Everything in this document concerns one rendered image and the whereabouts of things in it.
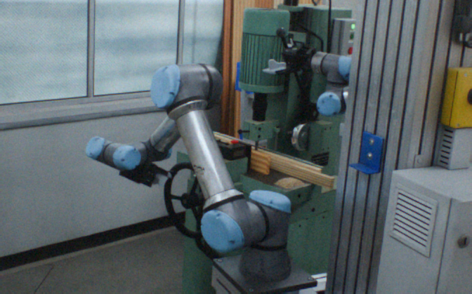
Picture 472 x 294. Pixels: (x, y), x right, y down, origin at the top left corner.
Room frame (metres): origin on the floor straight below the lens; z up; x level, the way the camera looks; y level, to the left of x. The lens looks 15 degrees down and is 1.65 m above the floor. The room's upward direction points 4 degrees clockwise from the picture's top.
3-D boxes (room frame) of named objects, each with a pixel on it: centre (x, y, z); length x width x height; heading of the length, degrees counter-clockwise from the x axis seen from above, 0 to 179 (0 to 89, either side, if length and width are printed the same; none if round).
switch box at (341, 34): (2.62, -0.42, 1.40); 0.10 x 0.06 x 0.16; 135
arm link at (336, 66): (2.14, -0.34, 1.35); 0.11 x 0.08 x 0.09; 45
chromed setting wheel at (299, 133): (2.50, -0.28, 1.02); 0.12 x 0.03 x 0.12; 135
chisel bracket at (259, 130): (2.51, -0.11, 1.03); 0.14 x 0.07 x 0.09; 135
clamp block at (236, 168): (2.35, 0.03, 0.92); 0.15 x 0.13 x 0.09; 45
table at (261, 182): (2.41, -0.03, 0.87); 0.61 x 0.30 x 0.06; 45
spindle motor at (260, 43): (2.49, -0.10, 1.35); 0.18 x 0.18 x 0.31
